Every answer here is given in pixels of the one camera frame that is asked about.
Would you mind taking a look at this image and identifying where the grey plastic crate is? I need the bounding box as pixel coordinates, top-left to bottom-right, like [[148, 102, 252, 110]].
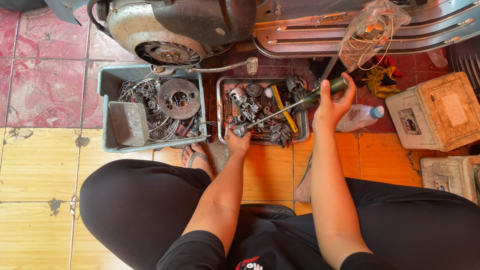
[[97, 64, 209, 154]]

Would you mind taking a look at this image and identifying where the clear plastic container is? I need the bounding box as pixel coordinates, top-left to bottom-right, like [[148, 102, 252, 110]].
[[427, 48, 449, 69]]

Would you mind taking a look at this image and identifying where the small grey plastic tray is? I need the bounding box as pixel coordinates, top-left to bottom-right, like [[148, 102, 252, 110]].
[[108, 101, 150, 147]]

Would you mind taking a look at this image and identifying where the person's leg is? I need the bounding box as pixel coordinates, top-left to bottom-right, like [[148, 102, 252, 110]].
[[79, 159, 242, 270], [300, 177, 480, 270]]

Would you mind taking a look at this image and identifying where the person's black shirt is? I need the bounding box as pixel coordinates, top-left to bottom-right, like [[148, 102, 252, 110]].
[[157, 210, 398, 270]]

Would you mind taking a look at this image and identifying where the heap of wires and scrap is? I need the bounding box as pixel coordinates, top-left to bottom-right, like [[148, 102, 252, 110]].
[[118, 76, 211, 144]]

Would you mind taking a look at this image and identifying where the person's right foot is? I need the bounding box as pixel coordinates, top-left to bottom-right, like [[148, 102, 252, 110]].
[[295, 157, 314, 203]]

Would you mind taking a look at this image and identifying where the silver scooter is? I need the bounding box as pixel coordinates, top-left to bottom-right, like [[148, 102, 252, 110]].
[[0, 0, 480, 77]]

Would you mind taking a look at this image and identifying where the rectangular metal tray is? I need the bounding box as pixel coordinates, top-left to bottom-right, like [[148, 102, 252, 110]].
[[216, 76, 310, 146]]

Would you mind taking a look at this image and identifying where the grey left sandal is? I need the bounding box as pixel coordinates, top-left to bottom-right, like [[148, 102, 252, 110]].
[[181, 145, 211, 169]]

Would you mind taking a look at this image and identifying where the large dirty white box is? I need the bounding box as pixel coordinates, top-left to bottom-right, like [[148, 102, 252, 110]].
[[385, 72, 480, 152]]

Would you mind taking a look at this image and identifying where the person's left foot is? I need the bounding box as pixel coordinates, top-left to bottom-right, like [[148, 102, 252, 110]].
[[181, 142, 215, 181]]

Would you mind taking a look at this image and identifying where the green-handled screwdriver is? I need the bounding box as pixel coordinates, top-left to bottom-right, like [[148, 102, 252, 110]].
[[243, 76, 349, 133]]

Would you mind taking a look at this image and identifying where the clear plastic bag with parts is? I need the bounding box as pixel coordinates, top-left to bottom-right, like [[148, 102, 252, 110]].
[[337, 0, 412, 73]]

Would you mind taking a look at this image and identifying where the black stool seat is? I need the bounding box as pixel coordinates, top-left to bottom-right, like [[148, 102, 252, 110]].
[[240, 203, 297, 220]]

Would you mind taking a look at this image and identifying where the plastic bottle with blue cap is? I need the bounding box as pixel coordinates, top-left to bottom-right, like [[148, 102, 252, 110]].
[[336, 104, 385, 133]]

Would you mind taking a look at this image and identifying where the small dirty white box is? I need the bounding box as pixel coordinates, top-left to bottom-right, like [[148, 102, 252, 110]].
[[420, 155, 480, 205]]

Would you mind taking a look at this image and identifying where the heap of metal engine parts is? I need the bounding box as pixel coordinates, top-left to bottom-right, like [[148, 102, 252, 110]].
[[224, 74, 319, 148]]

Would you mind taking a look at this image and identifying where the person's left leg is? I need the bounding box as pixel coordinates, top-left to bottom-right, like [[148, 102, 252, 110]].
[[79, 159, 242, 270]]

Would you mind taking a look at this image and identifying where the person's left hand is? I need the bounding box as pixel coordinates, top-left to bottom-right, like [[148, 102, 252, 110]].
[[224, 127, 253, 157]]

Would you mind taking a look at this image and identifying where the rusty round metal disc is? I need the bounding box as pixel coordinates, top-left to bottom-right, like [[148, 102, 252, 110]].
[[158, 78, 202, 121]]

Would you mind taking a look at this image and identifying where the person's foot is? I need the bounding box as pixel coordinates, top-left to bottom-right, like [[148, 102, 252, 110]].
[[295, 157, 314, 203], [181, 142, 215, 181]]

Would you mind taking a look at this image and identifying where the yellow rag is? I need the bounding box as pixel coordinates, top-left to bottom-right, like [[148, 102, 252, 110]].
[[362, 65, 401, 99]]

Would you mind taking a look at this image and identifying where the red rag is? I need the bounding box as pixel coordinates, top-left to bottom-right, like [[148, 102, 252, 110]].
[[373, 55, 404, 78]]

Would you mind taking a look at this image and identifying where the person's right hand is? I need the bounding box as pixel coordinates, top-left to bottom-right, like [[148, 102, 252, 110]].
[[312, 72, 357, 129]]

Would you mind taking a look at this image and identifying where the yellow brush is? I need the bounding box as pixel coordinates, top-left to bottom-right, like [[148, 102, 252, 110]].
[[271, 84, 299, 134]]

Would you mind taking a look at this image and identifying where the metal kick-start lever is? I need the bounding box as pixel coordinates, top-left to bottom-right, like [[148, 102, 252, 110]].
[[187, 57, 259, 76]]

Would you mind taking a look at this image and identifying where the black plastic grille crate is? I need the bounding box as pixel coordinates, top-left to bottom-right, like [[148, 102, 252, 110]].
[[446, 35, 480, 95]]

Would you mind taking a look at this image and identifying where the person's right leg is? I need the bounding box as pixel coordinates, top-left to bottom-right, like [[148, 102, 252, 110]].
[[300, 177, 480, 270]]

